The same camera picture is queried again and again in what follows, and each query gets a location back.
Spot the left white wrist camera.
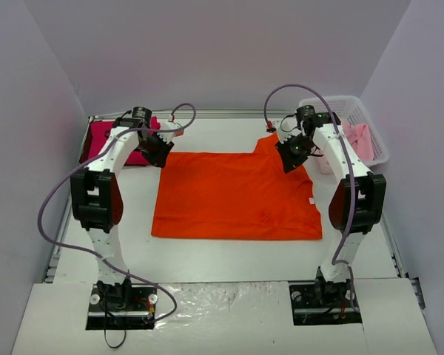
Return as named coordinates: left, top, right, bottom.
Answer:
left=157, top=121, right=184, bottom=143

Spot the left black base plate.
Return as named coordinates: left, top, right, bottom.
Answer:
left=85, top=285, right=158, bottom=331

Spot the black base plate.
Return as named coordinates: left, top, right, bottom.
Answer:
left=289, top=281, right=362, bottom=326
left=85, top=285, right=158, bottom=331

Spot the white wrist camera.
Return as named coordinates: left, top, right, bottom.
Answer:
left=157, top=121, right=184, bottom=143
left=266, top=118, right=303, bottom=143

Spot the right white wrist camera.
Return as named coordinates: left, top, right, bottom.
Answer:
left=266, top=118, right=303, bottom=143

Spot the folded magenta t-shirt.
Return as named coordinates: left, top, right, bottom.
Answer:
left=79, top=121, right=149, bottom=166

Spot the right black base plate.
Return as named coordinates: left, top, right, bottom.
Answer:
left=289, top=281, right=362, bottom=326

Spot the pink t-shirt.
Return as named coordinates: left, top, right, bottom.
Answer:
left=316, top=123, right=374, bottom=175

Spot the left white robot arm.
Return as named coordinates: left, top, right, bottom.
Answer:
left=70, top=107, right=180, bottom=309

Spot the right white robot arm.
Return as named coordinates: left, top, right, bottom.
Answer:
left=275, top=105, right=386, bottom=305

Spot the orange t-shirt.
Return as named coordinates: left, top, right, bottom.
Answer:
left=151, top=135, right=323, bottom=241

